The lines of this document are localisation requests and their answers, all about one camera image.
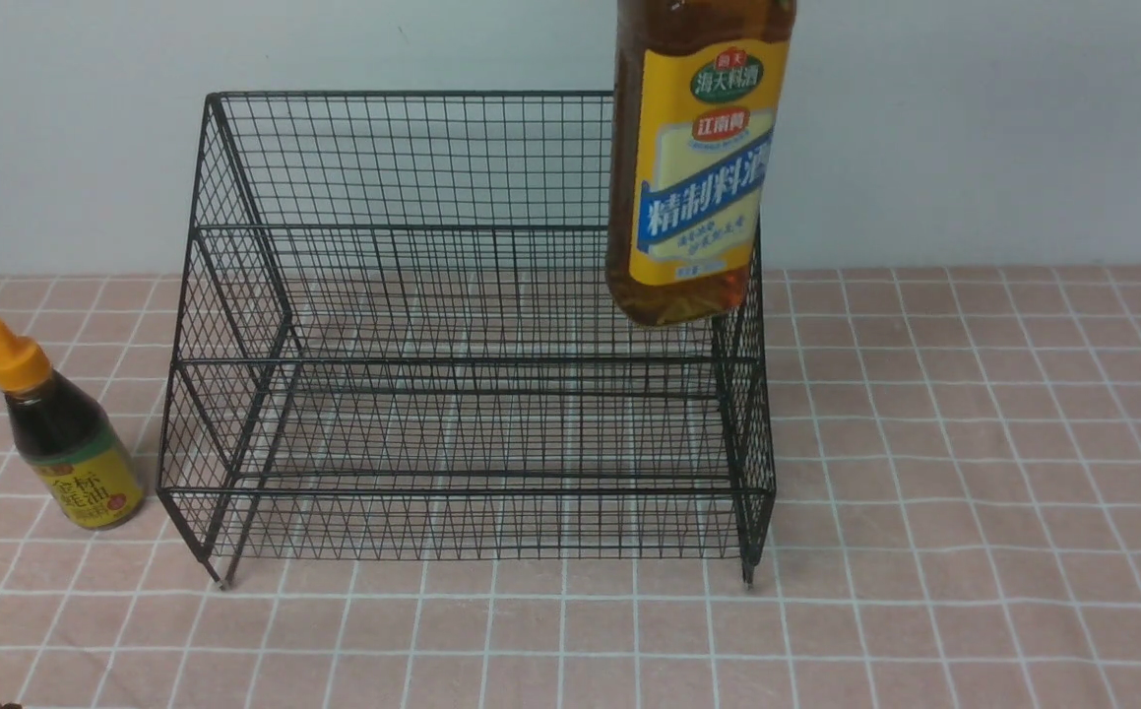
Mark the small dark soy sauce bottle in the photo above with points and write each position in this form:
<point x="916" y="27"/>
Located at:
<point x="66" y="438"/>

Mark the large amber cooking wine bottle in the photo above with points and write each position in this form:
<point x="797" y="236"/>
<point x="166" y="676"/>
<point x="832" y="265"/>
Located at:
<point x="696" y="98"/>

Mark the black wire mesh shelf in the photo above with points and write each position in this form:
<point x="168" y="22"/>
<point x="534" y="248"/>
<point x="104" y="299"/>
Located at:
<point x="395" y="341"/>

